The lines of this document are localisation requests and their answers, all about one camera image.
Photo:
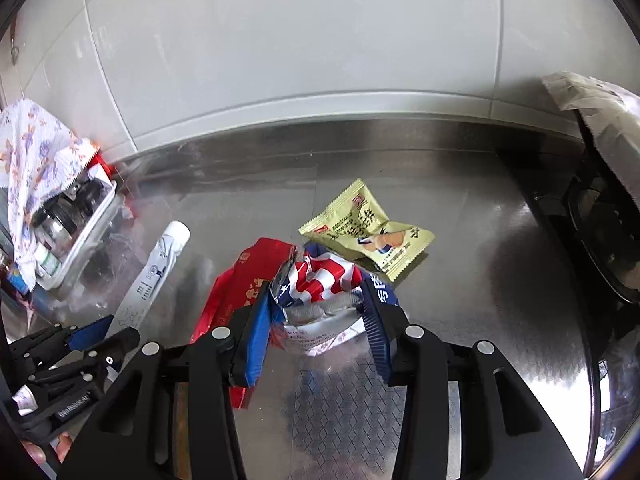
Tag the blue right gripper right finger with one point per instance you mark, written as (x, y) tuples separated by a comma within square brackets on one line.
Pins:
[(375, 295)]

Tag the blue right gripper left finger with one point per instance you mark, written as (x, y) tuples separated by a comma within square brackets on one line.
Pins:
[(251, 327)]

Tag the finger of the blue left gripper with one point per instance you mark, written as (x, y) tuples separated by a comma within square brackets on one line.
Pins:
[(58, 341), (111, 351)]

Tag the red foil snack wrapper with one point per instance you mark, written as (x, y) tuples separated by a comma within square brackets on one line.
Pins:
[(238, 287)]

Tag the red white blue wrapper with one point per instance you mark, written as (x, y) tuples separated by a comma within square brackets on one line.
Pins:
[(318, 300)]

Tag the white toothpaste tube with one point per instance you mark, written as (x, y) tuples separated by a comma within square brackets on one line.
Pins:
[(140, 295)]

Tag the yellow-green biscuit packet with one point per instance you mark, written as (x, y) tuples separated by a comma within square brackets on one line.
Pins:
[(355, 226)]

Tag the person left hand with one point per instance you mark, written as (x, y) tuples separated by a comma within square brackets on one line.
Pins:
[(63, 445)]

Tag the white medicine bottle green label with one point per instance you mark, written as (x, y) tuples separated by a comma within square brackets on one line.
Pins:
[(47, 262)]

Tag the small blue bottle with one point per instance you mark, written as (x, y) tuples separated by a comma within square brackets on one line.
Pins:
[(15, 279)]

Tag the white plastic rack tray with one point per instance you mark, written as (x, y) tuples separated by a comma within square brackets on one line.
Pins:
[(94, 193)]

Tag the glass jar black lid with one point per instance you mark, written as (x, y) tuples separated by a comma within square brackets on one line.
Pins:
[(56, 224)]

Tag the floral white cloth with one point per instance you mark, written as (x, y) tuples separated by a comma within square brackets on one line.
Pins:
[(40, 158)]

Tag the black gas stove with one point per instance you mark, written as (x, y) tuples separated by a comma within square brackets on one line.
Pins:
[(592, 220)]

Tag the beige cloth on stove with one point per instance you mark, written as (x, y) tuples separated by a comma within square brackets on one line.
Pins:
[(611, 113)]

